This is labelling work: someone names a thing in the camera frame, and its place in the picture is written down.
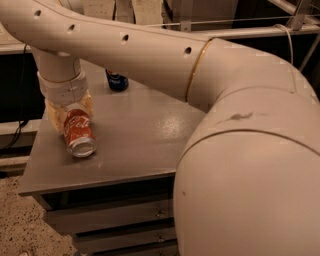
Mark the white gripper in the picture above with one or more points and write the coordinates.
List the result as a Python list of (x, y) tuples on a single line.
[(64, 90)]

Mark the red coke can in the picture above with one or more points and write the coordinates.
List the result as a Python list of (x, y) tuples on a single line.
[(78, 134)]

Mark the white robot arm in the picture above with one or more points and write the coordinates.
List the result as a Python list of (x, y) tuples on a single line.
[(248, 180)]

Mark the blue pepsi can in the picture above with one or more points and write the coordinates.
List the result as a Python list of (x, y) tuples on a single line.
[(116, 82)]

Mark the grey drawer cabinet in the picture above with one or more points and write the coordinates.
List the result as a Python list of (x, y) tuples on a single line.
[(118, 201)]

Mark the metal railing frame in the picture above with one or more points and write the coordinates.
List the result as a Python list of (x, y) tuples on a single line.
[(233, 26)]

